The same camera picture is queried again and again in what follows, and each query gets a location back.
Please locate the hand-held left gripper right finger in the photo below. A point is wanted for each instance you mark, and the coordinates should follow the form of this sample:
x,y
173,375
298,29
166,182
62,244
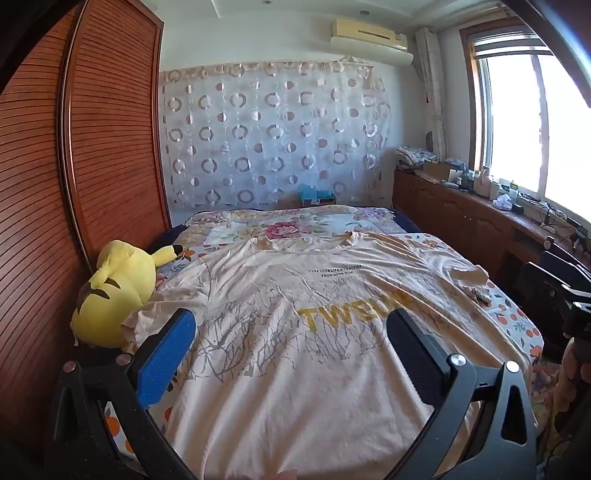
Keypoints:
x,y
411,350

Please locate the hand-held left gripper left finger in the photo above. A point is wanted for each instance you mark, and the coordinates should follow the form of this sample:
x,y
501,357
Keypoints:
x,y
166,355

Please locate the beige printed t-shirt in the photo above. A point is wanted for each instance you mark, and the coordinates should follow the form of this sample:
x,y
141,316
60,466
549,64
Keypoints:
x,y
286,392

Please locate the person's right hand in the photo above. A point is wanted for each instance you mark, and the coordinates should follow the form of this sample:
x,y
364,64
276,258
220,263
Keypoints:
x,y
572,364

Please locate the orange fruit print bedsheet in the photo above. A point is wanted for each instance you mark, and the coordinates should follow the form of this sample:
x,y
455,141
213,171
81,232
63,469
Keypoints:
x,y
512,318

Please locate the yellow plush toy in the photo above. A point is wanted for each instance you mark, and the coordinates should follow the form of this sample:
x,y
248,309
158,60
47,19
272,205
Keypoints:
x,y
120,286

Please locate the wooden low cabinet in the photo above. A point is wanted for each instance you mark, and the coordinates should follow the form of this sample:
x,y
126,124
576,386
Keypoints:
x,y
443,207

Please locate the white bottle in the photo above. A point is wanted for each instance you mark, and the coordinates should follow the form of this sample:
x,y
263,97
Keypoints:
x,y
483,182

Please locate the floral blanket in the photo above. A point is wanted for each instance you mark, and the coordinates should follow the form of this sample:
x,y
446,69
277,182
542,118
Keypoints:
x,y
286,226

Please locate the cardboard box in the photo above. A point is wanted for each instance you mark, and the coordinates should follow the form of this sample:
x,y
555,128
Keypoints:
x,y
436,170

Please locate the blue toy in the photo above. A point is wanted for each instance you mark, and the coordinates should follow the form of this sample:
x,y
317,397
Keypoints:
x,y
309,191

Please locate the stack of folded cloths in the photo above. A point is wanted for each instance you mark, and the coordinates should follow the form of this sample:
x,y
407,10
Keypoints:
x,y
413,157

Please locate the window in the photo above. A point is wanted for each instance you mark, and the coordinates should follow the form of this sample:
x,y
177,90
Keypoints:
x,y
531,124

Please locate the wooden louvered wardrobe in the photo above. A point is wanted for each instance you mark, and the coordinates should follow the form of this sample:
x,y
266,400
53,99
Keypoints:
x,y
41,184

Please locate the sheer circle-patterned curtain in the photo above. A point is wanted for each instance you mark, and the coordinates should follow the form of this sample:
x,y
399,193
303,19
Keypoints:
x,y
277,138

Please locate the white window curtain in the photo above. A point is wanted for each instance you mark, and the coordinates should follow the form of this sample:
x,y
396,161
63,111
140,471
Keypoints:
x,y
431,92

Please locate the white air conditioner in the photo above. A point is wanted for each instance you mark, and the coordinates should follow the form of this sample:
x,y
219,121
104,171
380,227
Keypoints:
x,y
369,44

